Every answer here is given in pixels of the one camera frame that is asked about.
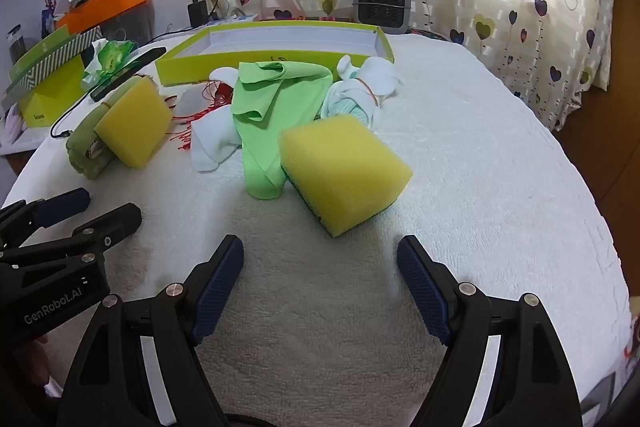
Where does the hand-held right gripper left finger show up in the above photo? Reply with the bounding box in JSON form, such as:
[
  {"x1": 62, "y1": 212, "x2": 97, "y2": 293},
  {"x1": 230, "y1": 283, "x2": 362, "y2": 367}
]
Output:
[{"x1": 57, "y1": 234, "x2": 246, "y2": 427}]

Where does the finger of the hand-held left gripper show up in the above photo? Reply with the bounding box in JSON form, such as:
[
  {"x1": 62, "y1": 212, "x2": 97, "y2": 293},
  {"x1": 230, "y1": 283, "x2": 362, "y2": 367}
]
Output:
[
  {"x1": 0, "y1": 203, "x2": 142, "y2": 268},
  {"x1": 0, "y1": 188, "x2": 92, "y2": 248}
]

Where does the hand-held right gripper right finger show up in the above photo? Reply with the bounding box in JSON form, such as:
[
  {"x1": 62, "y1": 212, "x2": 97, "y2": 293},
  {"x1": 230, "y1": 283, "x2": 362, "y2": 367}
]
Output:
[{"x1": 396, "y1": 234, "x2": 583, "y2": 427}]

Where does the green towel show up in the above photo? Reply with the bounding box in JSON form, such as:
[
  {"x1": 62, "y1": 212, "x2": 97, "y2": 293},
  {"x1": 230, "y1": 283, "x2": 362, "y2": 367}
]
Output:
[{"x1": 66, "y1": 104, "x2": 123, "y2": 182}]

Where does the yellow sponge green scourer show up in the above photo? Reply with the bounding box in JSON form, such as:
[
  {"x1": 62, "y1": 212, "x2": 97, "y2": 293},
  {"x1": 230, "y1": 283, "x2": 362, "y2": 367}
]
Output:
[
  {"x1": 278, "y1": 116, "x2": 414, "y2": 238},
  {"x1": 94, "y1": 78, "x2": 173, "y2": 169}
]

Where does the white sock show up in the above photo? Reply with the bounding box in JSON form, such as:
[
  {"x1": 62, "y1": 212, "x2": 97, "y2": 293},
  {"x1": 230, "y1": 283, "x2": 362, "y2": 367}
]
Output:
[{"x1": 191, "y1": 109, "x2": 243, "y2": 172}]

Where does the white mesh sachet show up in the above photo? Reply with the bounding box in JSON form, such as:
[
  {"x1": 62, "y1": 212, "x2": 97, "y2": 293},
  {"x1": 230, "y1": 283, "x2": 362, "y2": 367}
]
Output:
[{"x1": 175, "y1": 89, "x2": 207, "y2": 118}]

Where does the red tassel knot ornament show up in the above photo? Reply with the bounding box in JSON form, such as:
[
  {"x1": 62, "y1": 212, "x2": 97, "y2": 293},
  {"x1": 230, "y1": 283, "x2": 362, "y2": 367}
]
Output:
[{"x1": 170, "y1": 79, "x2": 236, "y2": 152}]

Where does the yellow-green shallow cardboard box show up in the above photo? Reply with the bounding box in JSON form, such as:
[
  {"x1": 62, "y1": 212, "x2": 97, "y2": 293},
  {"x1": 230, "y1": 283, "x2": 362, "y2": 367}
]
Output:
[{"x1": 155, "y1": 23, "x2": 396, "y2": 86}]

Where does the light green cloth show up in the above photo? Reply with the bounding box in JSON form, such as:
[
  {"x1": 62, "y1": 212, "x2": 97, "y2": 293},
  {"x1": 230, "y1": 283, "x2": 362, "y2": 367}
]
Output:
[{"x1": 231, "y1": 61, "x2": 333, "y2": 201}]

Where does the white socks bundle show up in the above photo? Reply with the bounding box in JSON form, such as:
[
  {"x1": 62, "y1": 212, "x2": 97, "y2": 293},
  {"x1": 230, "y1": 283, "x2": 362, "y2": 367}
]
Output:
[{"x1": 320, "y1": 55, "x2": 406, "y2": 132}]

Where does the person's left hand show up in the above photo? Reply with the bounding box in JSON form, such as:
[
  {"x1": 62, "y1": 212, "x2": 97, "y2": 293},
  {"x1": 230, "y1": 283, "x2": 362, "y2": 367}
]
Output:
[{"x1": 0, "y1": 334, "x2": 63, "y2": 408}]

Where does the green box chevron lid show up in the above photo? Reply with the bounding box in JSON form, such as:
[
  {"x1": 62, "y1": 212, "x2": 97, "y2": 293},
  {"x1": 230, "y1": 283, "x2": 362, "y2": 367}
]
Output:
[{"x1": 7, "y1": 26, "x2": 103, "y2": 128}]

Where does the black smartphone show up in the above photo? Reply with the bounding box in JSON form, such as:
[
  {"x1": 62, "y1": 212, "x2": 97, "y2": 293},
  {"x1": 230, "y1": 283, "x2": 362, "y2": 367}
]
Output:
[{"x1": 90, "y1": 47, "x2": 167, "y2": 102}]

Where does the green tissue packet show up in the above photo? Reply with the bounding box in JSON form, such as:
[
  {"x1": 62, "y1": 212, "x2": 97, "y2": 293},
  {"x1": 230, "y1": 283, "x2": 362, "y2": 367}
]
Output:
[{"x1": 82, "y1": 39, "x2": 138, "y2": 88}]

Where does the dark glass jar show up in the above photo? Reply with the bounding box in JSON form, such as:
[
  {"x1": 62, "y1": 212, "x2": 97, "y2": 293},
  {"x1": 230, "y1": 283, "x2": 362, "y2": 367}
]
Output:
[{"x1": 6, "y1": 24, "x2": 26, "y2": 68}]

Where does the orange shelf tray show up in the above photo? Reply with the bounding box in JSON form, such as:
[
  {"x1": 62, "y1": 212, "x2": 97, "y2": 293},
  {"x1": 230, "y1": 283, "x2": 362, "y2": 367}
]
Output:
[{"x1": 55, "y1": 0, "x2": 148, "y2": 35}]

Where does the black charger adapter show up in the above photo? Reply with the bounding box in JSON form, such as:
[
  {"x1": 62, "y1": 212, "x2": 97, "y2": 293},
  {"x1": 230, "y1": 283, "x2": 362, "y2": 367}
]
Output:
[{"x1": 187, "y1": 0, "x2": 210, "y2": 28}]

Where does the white blue power strip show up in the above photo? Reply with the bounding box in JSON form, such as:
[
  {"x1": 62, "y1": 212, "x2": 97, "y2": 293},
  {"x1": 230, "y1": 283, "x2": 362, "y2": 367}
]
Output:
[{"x1": 220, "y1": 11, "x2": 260, "y2": 26}]

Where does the plaid cloth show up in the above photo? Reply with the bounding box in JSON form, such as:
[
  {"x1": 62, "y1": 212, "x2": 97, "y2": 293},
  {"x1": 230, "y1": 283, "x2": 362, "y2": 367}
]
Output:
[{"x1": 272, "y1": 13, "x2": 361, "y2": 26}]

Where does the grey portable heater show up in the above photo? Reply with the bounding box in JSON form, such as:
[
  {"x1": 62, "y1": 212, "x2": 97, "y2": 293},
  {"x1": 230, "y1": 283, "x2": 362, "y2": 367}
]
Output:
[{"x1": 352, "y1": 0, "x2": 413, "y2": 32}]

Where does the black charging cable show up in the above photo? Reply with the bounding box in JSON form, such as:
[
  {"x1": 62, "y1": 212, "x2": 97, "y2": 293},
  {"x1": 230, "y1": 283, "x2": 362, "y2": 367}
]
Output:
[{"x1": 50, "y1": 97, "x2": 101, "y2": 140}]

